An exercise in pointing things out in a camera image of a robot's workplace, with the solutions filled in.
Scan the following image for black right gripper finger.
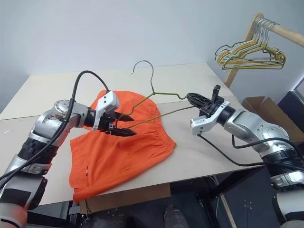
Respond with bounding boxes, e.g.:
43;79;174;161
211;84;221;103
186;92;213;109

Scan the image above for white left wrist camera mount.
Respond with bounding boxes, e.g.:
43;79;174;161
92;91;119;131

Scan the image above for bunch of hangers on rack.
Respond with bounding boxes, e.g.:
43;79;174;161
218;21;285;68

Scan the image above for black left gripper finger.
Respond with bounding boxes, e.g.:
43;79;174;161
111;127;137;138
115;112;134;123

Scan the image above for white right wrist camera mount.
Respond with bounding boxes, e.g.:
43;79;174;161
189;101;230;136

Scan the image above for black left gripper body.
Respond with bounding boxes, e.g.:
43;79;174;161
99;106;120;136

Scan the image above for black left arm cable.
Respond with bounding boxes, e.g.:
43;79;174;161
0;70;111;183

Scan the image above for olive wire hanger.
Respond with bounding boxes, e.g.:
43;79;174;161
128;60;201;131

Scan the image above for open cardboard box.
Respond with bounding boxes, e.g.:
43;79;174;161
241;96;304;143

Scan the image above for green wire hanger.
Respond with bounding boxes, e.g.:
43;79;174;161
222;22;287;71

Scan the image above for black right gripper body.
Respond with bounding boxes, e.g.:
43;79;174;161
199;95;226;118

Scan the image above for wooden clothes rack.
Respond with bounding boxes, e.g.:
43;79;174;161
224;13;304;88

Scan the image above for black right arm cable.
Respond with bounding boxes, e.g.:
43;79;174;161
196;133;304;171

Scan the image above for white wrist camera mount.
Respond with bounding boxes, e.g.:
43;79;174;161
92;91;119;131
189;101;230;136

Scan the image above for black cabinet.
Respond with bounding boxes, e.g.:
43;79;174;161
277;87;304;125

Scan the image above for flat cardboard sheet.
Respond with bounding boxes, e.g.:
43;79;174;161
79;182;171;214

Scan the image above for grey rounded foot shape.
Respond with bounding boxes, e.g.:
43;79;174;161
163;205;183;228

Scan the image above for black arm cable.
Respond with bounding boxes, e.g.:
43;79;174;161
196;133;304;171
0;70;111;183

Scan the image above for light wooden slat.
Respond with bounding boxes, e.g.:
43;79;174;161
218;194;236;228

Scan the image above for yellow wire hanger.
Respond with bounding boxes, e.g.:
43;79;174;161
217;21;285;67

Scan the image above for orange shorts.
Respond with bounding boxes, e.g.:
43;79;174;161
68;89;178;202

